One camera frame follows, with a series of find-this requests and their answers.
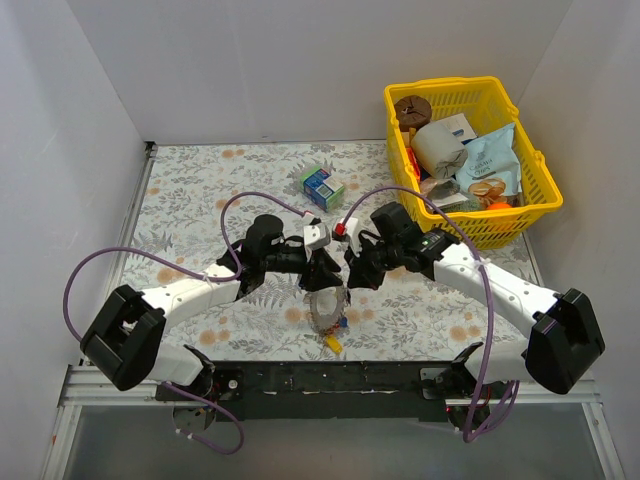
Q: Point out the clear plastic bag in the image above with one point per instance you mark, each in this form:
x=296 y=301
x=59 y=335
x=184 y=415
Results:
x=445 y=194

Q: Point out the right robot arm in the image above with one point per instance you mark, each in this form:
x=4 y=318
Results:
x=562 y=338

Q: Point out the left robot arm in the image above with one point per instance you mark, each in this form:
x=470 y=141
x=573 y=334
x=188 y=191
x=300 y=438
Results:
x=125 y=341

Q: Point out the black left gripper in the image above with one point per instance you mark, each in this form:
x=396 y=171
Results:
x=310 y=264

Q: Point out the orange snack box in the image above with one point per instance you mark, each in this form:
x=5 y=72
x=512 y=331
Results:
x=414 y=164

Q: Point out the cassava chips bag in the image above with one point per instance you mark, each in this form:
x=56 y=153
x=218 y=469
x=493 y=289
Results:
x=492 y=171

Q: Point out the aluminium rail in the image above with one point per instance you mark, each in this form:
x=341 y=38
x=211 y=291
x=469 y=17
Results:
x=326 y=420

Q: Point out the yellow key tag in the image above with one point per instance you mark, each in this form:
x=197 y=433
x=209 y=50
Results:
x=334 y=345

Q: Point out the floral tablecloth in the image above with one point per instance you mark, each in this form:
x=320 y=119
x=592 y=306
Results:
x=196 y=193

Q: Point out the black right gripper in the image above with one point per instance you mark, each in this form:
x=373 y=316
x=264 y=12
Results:
x=362 y=261

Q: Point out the green sponge pack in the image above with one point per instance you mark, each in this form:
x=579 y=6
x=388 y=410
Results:
x=322 y=188

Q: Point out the orange ball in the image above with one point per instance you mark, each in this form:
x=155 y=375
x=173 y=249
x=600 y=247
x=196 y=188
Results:
x=499 y=206

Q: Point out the white blue box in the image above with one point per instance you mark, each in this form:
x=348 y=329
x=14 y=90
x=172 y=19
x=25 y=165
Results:
x=459 y=127

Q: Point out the grey wrapped paper roll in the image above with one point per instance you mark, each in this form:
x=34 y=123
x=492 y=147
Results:
x=438 y=151

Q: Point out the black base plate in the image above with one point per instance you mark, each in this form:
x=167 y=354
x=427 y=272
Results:
x=260 y=390

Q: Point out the brown paper cup stack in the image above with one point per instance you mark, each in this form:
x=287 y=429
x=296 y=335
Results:
x=412 y=112

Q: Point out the yellow plastic basket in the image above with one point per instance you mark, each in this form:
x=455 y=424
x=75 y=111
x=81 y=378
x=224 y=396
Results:
x=487 y=106

